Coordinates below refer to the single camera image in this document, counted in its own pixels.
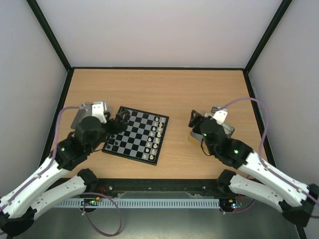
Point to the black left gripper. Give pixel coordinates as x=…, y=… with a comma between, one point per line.
x=120, y=117

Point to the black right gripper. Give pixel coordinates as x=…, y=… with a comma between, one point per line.
x=197, y=123

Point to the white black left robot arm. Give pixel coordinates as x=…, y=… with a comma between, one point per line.
x=35, y=196

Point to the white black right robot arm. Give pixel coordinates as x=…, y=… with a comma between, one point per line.
x=293, y=199

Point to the black white chess board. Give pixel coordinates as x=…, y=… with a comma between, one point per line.
x=133, y=142

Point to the silver metal tray right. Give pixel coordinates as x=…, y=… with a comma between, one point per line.
x=193, y=137

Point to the silver metal tray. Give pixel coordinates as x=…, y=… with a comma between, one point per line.
x=193, y=137
x=85, y=111

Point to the silver metal tray left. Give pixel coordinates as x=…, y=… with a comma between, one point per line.
x=85, y=111

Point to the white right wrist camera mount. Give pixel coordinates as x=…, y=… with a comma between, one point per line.
x=219, y=114

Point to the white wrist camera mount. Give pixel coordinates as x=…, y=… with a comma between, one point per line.
x=219, y=114
x=99, y=110

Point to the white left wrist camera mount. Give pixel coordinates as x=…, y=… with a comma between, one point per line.
x=99, y=110

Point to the black enclosure frame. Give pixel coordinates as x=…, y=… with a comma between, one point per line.
x=31, y=48

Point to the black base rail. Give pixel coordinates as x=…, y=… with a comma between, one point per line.
x=204, y=187

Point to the light blue cable duct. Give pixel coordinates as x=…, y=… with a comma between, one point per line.
x=142, y=203

